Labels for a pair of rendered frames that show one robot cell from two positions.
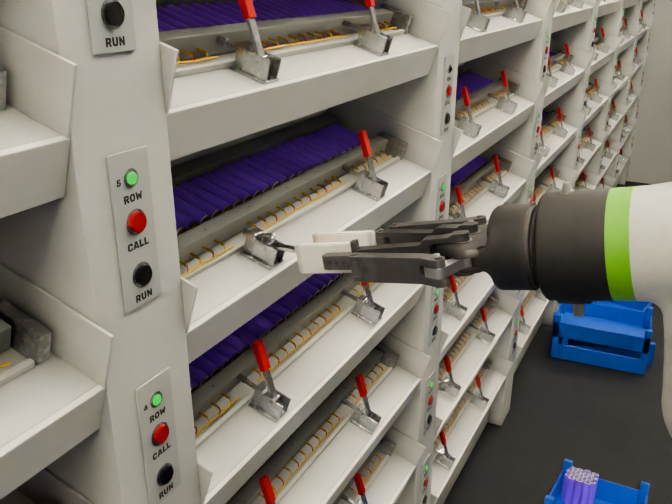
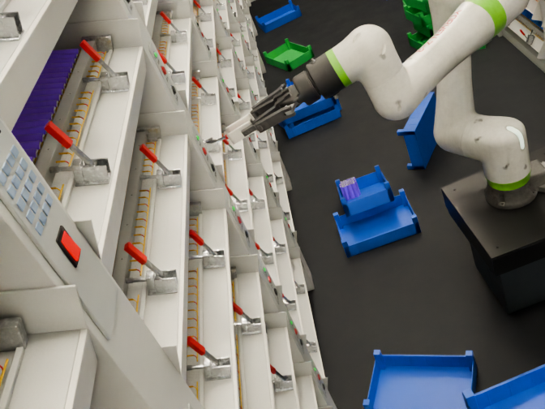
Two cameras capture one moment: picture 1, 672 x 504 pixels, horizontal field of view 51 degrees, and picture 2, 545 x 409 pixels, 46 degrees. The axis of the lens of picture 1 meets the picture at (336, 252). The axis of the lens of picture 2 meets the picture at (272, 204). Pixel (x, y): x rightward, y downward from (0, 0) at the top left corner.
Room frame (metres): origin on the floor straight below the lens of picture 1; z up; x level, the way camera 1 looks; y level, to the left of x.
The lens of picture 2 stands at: (-0.67, 0.47, 1.66)
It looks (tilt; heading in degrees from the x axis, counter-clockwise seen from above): 34 degrees down; 341
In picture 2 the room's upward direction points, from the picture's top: 25 degrees counter-clockwise
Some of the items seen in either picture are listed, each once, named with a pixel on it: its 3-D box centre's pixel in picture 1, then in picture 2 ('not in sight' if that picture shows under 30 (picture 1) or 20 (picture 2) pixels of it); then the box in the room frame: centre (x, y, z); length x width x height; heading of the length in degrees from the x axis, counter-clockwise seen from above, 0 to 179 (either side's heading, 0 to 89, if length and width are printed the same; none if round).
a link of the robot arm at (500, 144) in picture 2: not in sight; (499, 150); (0.51, -0.64, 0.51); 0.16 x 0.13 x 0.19; 6
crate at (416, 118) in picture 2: not in sight; (421, 130); (1.34, -1.01, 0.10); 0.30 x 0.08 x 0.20; 119
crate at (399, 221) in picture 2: not in sight; (375, 222); (1.12, -0.52, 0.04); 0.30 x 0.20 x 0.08; 62
